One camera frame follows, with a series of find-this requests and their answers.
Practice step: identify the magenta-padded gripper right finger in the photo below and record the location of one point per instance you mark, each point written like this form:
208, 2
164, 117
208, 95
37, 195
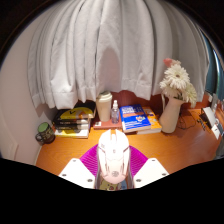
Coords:
150, 171

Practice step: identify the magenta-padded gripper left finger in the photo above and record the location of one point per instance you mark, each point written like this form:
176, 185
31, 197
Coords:
78, 171

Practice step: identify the pink computer mouse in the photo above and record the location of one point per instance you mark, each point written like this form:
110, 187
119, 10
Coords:
113, 156

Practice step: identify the black and yellow book stack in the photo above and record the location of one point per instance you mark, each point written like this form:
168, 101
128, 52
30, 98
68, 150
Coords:
71, 123

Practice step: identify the dark green mug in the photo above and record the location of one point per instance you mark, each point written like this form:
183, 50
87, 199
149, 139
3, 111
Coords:
45, 133

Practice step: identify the flat red book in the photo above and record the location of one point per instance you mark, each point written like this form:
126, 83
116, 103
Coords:
106, 125

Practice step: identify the blue book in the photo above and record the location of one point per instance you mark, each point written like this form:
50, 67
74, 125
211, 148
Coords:
133, 118

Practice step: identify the white ceramic vase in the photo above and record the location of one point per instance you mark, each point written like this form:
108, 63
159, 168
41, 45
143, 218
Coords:
170, 116

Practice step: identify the clear pump bottle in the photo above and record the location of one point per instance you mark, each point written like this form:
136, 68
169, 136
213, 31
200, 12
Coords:
115, 115

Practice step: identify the cream lidded tumbler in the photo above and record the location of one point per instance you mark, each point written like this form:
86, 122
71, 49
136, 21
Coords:
104, 106

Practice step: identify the white flat device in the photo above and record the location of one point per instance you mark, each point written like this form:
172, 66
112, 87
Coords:
209, 116

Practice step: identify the white and pink flowers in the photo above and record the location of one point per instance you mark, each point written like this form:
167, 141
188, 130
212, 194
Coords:
176, 78

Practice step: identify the window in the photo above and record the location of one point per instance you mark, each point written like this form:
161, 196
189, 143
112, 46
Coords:
213, 73

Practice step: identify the white curtain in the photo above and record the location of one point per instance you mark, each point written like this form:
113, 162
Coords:
100, 50

